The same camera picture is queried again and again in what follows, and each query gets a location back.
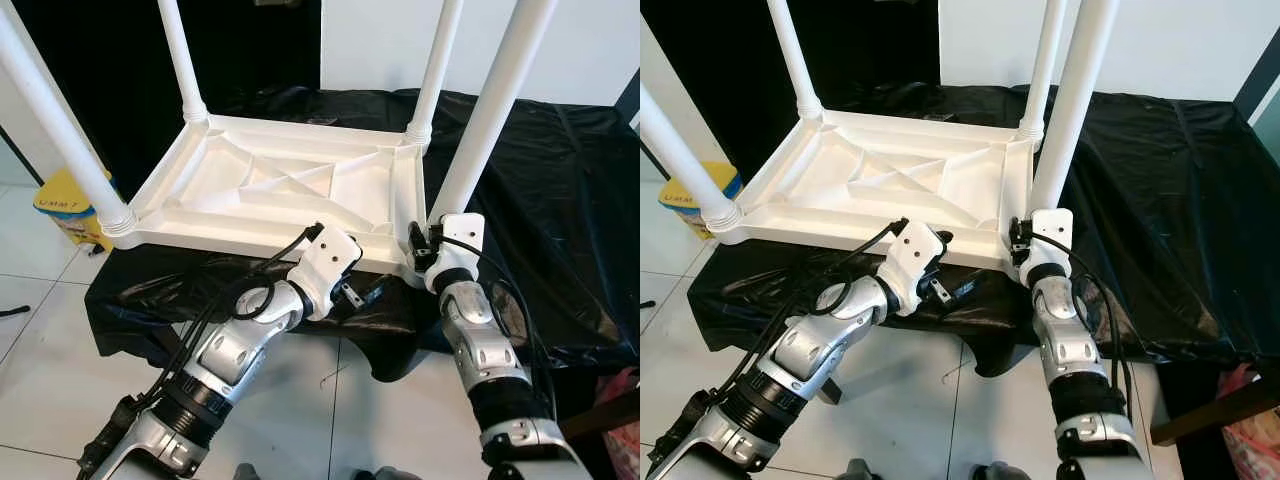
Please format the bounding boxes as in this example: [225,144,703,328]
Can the black plastic table cover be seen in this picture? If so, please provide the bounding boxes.
[85,85,641,383]
[688,82,1280,379]

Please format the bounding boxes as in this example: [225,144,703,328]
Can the white plastic table leg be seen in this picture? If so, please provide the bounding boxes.
[765,0,826,121]
[403,0,466,146]
[0,5,139,239]
[1015,0,1069,141]
[425,0,561,229]
[1028,0,1121,216]
[640,85,746,236]
[157,0,211,126]

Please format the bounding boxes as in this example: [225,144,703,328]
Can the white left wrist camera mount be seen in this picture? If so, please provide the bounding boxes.
[875,220,946,318]
[285,225,363,321]

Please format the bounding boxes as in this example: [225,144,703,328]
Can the yellow bin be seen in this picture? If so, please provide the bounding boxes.
[33,168,116,251]
[658,160,743,241]

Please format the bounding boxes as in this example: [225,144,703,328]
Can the black backdrop sheet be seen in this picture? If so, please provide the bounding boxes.
[15,0,323,201]
[650,0,941,171]

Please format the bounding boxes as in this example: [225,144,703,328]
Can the pink plastic bag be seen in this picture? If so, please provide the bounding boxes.
[600,368,641,480]
[1215,362,1280,480]

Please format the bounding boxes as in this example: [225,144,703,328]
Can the dark door frame strip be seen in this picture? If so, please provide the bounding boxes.
[1235,55,1280,126]
[615,70,641,126]

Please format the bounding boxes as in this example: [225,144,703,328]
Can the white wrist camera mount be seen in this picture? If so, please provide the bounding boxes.
[285,225,363,321]
[425,213,487,296]
[875,220,946,318]
[1022,208,1074,291]

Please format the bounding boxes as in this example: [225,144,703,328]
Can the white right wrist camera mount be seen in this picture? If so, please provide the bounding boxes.
[425,213,487,296]
[1022,208,1074,291]

